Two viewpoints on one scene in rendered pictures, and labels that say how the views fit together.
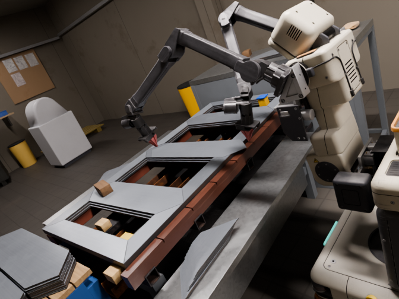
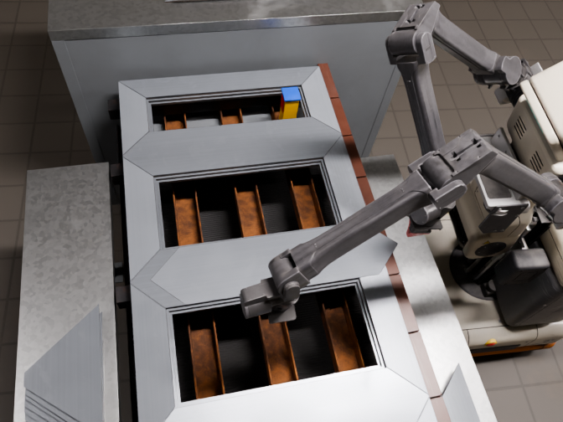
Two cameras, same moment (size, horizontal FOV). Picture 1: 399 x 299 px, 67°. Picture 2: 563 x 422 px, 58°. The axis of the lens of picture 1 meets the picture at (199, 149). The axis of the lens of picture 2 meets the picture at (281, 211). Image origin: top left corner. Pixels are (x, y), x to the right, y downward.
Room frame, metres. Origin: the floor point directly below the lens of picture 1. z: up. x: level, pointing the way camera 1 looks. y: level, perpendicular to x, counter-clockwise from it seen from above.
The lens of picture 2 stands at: (1.38, 0.66, 2.20)
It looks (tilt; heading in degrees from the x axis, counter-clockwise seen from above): 58 degrees down; 293
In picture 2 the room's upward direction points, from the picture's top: 10 degrees clockwise
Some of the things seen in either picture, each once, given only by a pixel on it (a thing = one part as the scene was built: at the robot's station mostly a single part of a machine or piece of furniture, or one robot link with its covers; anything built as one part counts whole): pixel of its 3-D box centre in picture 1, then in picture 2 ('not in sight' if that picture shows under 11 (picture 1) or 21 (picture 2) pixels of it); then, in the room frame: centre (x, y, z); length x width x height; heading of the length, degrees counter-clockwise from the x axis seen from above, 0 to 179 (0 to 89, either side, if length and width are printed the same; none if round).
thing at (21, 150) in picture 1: (23, 153); not in sight; (7.00, 3.79, 0.29); 0.39 x 0.37 x 0.59; 129
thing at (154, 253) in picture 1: (243, 156); (382, 252); (1.38, -0.19, 0.80); 1.62 x 0.04 x 0.06; 133
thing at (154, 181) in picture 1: (173, 168); (197, 292); (1.80, 0.21, 0.70); 1.66 x 0.08 x 0.05; 133
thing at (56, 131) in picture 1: (56, 129); not in sight; (5.91, 2.40, 0.65); 0.75 x 0.60 x 1.31; 129
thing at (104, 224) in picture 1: (103, 225); not in sight; (1.28, 0.56, 0.79); 0.06 x 0.05 x 0.04; 43
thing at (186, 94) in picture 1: (195, 100); not in sight; (5.05, -0.26, 0.33); 0.43 x 0.41 x 0.65; 129
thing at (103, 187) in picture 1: (103, 187); not in sight; (1.53, 0.57, 0.87); 0.12 x 0.06 x 0.05; 29
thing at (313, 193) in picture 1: (302, 158); not in sight; (1.90, -0.66, 0.34); 0.06 x 0.06 x 0.68; 43
